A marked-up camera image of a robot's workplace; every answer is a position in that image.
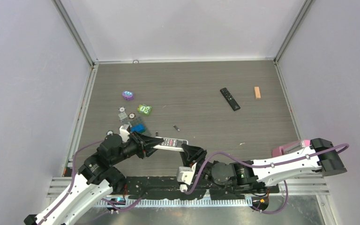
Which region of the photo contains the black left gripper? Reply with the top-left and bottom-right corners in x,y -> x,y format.
112,130 -> 164,165

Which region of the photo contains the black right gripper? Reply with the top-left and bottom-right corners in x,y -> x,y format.
180,142 -> 225,188

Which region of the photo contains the white remote control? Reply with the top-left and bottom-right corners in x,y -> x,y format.
153,137 -> 188,152

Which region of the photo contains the black remote control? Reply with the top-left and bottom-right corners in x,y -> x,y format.
220,88 -> 240,111

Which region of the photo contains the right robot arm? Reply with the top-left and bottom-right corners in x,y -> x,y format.
177,138 -> 349,194

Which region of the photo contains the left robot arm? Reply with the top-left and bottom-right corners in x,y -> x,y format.
24,132 -> 164,225

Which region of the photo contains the blue building brick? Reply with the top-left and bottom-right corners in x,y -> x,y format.
131,124 -> 146,134

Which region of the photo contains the grey building baseplate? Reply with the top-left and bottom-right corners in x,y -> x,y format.
126,117 -> 150,135

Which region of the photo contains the grey building brick piece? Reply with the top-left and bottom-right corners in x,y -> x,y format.
118,112 -> 128,121

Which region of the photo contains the green monster toy block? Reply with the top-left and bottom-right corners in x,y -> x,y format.
137,105 -> 152,115

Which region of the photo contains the purple monster toy block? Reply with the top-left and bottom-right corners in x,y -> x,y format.
122,90 -> 135,101

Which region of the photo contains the orange wooden block far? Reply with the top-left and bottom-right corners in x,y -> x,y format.
254,86 -> 261,99

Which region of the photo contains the pink toy toaster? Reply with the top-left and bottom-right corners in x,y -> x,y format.
271,140 -> 310,157

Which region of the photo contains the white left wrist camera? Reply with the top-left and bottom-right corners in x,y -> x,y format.
119,124 -> 130,143

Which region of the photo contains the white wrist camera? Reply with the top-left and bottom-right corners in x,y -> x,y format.
176,164 -> 196,193
119,124 -> 130,143

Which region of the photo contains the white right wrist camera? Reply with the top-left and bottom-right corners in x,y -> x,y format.
176,164 -> 196,193

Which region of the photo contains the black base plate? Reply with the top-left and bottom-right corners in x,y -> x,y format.
116,176 -> 279,200

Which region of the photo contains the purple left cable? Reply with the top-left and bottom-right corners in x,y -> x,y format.
37,140 -> 106,225

